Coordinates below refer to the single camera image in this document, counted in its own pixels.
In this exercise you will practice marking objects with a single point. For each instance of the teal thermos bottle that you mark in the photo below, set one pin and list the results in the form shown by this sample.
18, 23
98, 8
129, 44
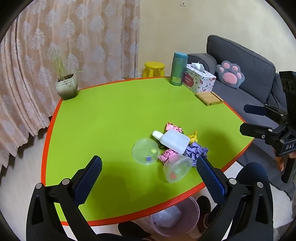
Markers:
178, 69

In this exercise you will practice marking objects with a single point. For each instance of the pink paper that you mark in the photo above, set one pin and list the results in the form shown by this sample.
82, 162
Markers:
167, 154

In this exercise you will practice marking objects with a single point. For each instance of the clear plastic cup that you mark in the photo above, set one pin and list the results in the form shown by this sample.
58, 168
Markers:
175, 169

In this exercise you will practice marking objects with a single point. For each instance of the black badge reel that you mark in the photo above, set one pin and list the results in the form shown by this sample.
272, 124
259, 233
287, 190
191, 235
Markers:
161, 146

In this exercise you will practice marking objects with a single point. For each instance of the floral tissue box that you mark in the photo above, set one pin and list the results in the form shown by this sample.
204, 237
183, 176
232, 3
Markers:
201, 80

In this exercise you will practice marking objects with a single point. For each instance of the white plastic bottle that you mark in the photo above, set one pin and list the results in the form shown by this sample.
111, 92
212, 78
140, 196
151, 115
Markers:
173, 140

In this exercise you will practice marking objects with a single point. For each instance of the purple paper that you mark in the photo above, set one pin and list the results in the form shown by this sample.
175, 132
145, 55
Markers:
196, 150

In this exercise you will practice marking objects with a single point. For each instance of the pale crumpled plastic bag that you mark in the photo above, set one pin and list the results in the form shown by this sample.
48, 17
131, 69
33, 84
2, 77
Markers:
167, 217

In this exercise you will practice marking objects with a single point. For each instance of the grey sofa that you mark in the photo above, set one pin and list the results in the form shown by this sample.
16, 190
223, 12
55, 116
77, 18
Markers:
242, 92

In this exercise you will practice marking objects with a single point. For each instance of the beige patterned curtain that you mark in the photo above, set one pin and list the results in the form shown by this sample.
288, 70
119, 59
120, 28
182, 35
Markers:
69, 34

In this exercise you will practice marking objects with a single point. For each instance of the grey paw cushion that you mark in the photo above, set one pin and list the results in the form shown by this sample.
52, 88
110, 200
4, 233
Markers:
230, 75

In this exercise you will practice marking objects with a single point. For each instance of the clear round plastic container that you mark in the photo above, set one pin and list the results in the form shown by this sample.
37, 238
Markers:
141, 153

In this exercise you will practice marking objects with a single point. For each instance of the potted grass plant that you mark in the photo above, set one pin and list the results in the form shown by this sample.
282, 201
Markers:
67, 87

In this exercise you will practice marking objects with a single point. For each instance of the person's right leg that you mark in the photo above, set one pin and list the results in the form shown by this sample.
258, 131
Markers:
252, 176

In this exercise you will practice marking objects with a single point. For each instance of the yellow duck toy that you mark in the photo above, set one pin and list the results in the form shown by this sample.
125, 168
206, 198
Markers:
193, 136

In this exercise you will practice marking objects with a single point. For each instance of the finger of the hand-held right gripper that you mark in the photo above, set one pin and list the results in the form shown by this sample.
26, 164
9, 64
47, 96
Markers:
254, 131
254, 110

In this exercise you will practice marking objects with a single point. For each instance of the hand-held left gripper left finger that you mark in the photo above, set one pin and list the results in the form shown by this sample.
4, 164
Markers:
89, 178

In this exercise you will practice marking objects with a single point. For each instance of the wooden phone stand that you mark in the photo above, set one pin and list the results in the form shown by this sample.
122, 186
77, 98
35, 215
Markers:
208, 98

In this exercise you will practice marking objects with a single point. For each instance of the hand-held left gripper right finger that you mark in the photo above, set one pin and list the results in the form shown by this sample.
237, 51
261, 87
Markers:
210, 178

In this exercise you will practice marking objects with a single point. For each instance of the yellow plastic stool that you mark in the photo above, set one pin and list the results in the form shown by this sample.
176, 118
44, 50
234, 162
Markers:
154, 65

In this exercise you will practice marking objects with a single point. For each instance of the person's right hand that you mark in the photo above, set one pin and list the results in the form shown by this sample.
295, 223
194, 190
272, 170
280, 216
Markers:
281, 165

